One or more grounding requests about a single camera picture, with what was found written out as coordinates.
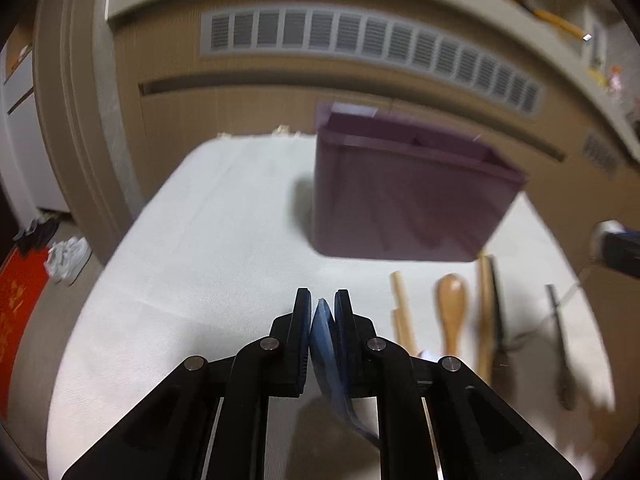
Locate yellow stick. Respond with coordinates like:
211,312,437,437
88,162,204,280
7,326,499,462
530,6,586,36

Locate red doormat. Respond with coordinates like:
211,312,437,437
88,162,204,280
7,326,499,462
0,247,51,421

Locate small grey vent grille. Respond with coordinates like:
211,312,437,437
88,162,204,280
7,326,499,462
581,131,621,178

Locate wooden chopstick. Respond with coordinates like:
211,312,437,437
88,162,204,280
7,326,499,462
476,250,496,383
391,308,408,346
390,271,418,353

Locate wooden spoon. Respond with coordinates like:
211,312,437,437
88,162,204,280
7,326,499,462
437,273,470,358

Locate textured metal utensil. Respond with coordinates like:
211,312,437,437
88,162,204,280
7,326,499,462
545,284,577,412

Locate white shoes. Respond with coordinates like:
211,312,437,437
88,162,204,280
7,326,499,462
44,236,93,286

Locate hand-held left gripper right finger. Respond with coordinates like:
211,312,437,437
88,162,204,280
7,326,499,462
334,289,582,480

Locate white cabinet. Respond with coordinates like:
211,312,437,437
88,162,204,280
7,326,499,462
0,45,71,213

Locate long grey vent grille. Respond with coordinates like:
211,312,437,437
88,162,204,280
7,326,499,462
200,8,547,120

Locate purple utensil holder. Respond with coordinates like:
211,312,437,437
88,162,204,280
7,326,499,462
311,101,530,262

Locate blue spoon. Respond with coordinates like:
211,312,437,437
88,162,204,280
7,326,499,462
310,297,383,448

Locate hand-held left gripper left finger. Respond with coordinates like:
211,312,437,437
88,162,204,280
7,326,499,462
62,287,314,480

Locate dark shoes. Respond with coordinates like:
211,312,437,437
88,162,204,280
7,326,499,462
12,215,63,256

